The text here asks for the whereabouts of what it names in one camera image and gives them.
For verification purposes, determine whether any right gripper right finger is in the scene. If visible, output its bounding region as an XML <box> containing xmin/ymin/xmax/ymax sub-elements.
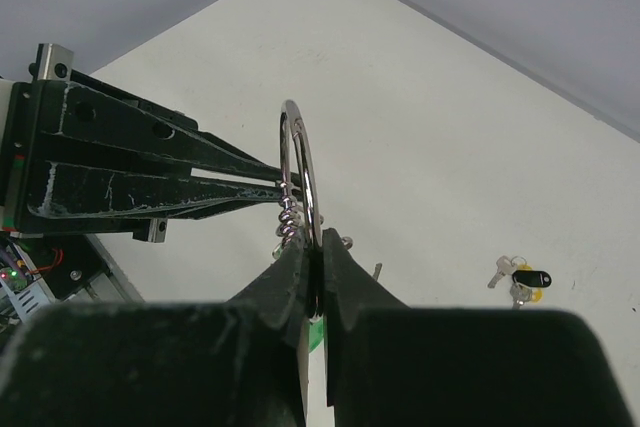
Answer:
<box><xmin>323</xmin><ymin>229</ymin><xmax>633</xmax><ymax>426</ymax></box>

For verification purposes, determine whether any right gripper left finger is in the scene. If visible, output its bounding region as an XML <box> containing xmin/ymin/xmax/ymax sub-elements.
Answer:
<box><xmin>1</xmin><ymin>238</ymin><xmax>310</xmax><ymax>426</ymax></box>

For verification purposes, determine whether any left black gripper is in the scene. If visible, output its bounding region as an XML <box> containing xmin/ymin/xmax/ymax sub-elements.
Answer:
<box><xmin>0</xmin><ymin>42</ymin><xmax>306</xmax><ymax>244</ymax></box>

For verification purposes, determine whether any green tag key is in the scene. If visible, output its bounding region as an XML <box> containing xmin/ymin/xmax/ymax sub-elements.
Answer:
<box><xmin>308</xmin><ymin>320</ymin><xmax>324</xmax><ymax>353</ymax></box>

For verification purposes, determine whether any silver keyring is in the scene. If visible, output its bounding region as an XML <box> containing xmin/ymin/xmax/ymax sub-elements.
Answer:
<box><xmin>272</xmin><ymin>99</ymin><xmax>324</xmax><ymax>322</ymax></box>

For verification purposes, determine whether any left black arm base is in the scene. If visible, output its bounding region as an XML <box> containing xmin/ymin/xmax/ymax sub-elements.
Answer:
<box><xmin>16</xmin><ymin>235</ymin><xmax>139</xmax><ymax>302</ymax></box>

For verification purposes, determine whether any yellow black tag key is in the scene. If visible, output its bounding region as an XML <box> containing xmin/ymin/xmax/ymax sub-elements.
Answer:
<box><xmin>487</xmin><ymin>255</ymin><xmax>552</xmax><ymax>310</ymax></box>

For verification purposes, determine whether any grey slotted cable duct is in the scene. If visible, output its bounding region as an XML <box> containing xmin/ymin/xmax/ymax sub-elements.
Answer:
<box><xmin>1</xmin><ymin>267</ymin><xmax>56</xmax><ymax>323</ymax></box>

